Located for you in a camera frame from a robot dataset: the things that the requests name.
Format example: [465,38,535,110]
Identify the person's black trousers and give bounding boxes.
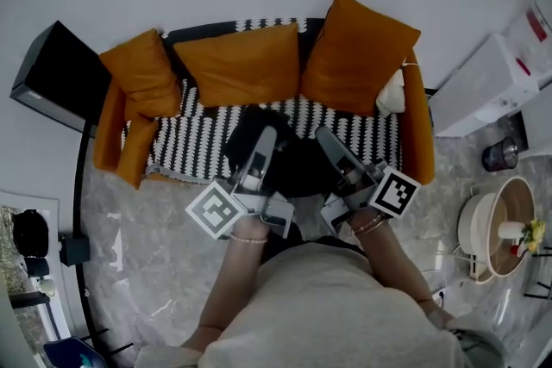
[291,221,367,251]

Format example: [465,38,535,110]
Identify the black bag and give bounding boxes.
[11,209,49,259]

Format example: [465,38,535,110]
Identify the person's right forearm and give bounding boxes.
[348,209,454,331]

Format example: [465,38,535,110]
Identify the black cabinet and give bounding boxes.
[9,20,114,134]

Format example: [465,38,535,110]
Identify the dark cup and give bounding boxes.
[26,256,51,279]

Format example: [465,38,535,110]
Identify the white cabinet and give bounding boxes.
[429,33,540,139]

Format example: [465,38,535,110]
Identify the black garment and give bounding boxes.
[223,105,346,199]

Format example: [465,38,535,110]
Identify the wide orange cushion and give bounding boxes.
[172,22,301,109]

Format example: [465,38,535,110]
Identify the thin metal bracelets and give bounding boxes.
[349,210,392,236]

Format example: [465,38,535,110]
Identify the blue chair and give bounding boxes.
[42,335,109,368]

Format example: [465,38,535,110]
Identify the square orange cushion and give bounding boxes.
[300,0,422,117]
[98,28,183,120]

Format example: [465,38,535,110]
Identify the white side shelf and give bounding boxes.
[0,189,72,341]

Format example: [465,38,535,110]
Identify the black curved floor strip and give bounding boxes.
[72,120,109,352]

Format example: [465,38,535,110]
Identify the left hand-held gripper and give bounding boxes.
[185,125,297,240]

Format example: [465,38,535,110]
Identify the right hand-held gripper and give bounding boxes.
[314,127,422,237]

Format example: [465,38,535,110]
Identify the white round table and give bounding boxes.
[456,191,499,272]

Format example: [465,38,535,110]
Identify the pearl bracelet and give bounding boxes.
[228,232,269,246]

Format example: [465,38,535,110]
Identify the person's left forearm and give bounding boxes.
[180,223,271,352]

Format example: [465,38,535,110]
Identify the black white patterned throw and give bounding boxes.
[144,17,405,186]

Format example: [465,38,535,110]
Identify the black floor box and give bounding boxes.
[58,231,91,267]

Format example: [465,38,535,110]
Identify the orange sofa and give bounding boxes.
[92,16,436,190]

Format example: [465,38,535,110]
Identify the white cloth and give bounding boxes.
[375,68,407,117]

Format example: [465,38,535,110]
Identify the yellow flowers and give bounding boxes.
[520,218,547,253]

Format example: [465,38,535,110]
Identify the white candle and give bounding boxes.
[498,220,525,239]

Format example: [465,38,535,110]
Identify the white box with red label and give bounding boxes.
[504,0,552,91]

